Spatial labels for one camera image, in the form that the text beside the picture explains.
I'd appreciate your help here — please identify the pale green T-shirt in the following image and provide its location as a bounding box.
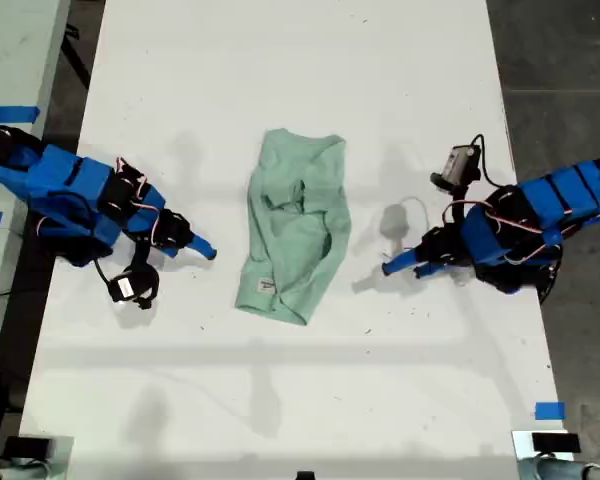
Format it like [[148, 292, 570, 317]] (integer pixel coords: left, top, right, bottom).
[[233, 127, 354, 329]]

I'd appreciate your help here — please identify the square blue tape piece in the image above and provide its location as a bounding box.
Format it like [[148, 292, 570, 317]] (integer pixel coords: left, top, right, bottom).
[[534, 401, 566, 421]]

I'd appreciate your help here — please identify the black slanted stand leg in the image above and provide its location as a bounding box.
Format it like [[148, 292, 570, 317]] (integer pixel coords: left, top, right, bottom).
[[59, 19, 94, 91]]

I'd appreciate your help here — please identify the long blue tape strip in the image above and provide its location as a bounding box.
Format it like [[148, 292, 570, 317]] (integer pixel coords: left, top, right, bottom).
[[0, 105, 41, 124]]

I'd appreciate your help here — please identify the pale green rounded pad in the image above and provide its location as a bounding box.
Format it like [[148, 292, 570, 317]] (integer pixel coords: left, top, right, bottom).
[[518, 455, 600, 480], [0, 459, 54, 480]]

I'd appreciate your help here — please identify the pale side table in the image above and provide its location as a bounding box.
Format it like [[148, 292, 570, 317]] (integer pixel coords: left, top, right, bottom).
[[0, 0, 72, 401]]

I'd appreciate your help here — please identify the black camera stalk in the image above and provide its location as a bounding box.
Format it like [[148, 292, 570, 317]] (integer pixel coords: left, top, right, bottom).
[[447, 182, 471, 221], [132, 238, 154, 274]]

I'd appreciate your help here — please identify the black arm camera box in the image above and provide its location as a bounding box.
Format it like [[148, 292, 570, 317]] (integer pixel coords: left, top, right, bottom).
[[429, 144, 483, 194], [108, 267, 160, 310]]

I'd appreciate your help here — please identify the black camera cable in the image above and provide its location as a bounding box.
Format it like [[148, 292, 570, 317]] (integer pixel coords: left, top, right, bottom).
[[469, 132, 504, 189], [92, 255, 115, 290]]

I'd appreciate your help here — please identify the black arm base cable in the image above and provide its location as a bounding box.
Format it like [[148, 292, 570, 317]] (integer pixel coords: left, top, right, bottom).
[[537, 257, 564, 305]]

